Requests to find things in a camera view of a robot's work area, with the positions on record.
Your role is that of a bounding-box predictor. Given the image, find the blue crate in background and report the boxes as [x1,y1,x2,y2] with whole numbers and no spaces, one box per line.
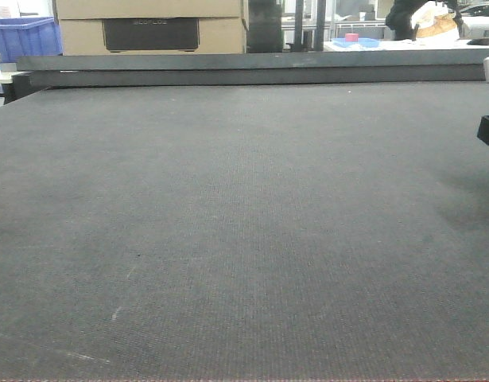
[0,17,63,63]

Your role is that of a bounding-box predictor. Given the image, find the black pillar in background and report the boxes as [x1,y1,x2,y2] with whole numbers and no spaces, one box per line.
[247,0,283,53]

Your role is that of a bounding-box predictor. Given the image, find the dark foam board strip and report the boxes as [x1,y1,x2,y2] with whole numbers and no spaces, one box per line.
[12,48,489,104]

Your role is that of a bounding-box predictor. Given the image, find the cardboard box with dark print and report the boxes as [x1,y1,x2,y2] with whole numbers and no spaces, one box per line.
[55,0,249,56]

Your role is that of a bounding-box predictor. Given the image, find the pink tape roll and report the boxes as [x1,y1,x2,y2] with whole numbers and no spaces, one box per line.
[344,33,359,43]

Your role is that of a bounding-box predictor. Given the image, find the person in black clothing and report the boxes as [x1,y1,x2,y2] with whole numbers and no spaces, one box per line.
[385,0,464,41]

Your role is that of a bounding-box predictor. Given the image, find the blue tray on far table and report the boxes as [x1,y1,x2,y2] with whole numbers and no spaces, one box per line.
[332,37,380,49]

